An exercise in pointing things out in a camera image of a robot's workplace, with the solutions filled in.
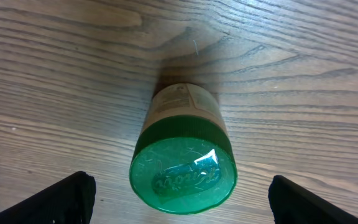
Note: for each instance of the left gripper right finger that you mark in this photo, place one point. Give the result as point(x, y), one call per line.
point(290, 203)

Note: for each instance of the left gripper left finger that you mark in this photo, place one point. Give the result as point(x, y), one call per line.
point(69, 201)

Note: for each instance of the green capped plastic bottle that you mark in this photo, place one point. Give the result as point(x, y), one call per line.
point(183, 161)

